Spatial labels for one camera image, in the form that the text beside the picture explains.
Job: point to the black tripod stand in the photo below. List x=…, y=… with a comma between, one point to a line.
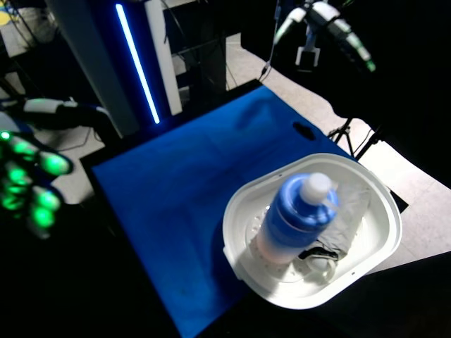
x=347, y=135

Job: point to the black metal rack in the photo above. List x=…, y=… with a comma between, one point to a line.
x=204, y=42

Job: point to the blue sports water bottle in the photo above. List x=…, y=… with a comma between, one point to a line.
x=296, y=214

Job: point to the white perforated oval basket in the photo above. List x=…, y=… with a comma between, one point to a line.
x=352, y=288

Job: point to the blue LED light strip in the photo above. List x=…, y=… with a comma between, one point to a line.
x=136, y=63

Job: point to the grey white pillar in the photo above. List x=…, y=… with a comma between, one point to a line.
x=88, y=60

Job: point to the white upright post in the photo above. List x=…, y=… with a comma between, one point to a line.
x=163, y=53

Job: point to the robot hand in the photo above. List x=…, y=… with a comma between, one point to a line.
x=46, y=105
x=338, y=21

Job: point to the grey umbrella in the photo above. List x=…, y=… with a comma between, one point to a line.
x=352, y=211

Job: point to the blue table mat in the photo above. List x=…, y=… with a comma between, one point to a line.
x=169, y=197

